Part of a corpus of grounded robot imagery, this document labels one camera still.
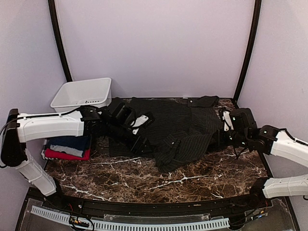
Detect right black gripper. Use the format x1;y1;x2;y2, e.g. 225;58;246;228
213;127;250;148

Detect black clothes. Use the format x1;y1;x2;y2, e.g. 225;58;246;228
108;95;224;174

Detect navy blue t-shirt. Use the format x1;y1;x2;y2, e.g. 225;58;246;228
47;136;91;157

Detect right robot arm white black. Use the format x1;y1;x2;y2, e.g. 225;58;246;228
218;108;308;209

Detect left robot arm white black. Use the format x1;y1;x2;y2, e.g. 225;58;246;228
0;103;154;210

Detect white plastic bin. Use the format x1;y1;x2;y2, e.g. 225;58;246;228
50;77;112;112

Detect folded red t-shirt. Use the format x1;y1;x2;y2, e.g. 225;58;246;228
42;148;90;161

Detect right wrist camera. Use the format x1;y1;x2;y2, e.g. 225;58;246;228
219;108;234;131

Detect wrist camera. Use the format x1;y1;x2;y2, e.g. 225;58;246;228
219;108;234;131
130;112;155;135

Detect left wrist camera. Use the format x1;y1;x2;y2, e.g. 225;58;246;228
130;112;155;135

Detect black curved front rail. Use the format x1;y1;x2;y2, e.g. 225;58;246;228
26;187;287;226

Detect white slotted cable duct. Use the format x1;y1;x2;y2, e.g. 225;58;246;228
31;206;230;231

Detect left black frame post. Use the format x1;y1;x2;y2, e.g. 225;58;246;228
48;0;73;82

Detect black frame post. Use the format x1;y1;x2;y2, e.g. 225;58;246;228
48;0;73;82
233;0;262;103

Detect right black frame post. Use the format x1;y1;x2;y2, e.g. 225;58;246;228
233;0;262;103

